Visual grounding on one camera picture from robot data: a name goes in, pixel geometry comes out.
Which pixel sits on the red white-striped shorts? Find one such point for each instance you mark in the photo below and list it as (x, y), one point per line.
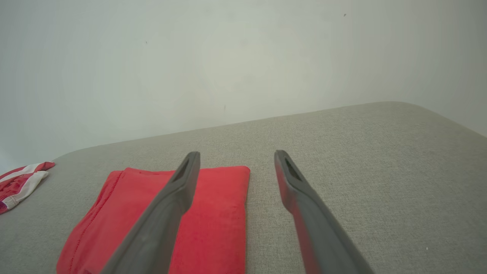
(19, 184)

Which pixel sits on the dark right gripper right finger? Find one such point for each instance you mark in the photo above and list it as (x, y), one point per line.
(315, 228)

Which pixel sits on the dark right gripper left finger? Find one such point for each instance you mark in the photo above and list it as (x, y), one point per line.
(159, 224)

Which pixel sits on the grey fabric sofa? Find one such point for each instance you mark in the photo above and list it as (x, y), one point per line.
(361, 171)

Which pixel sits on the red lettered basketball jersey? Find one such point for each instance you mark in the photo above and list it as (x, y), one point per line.
(217, 220)

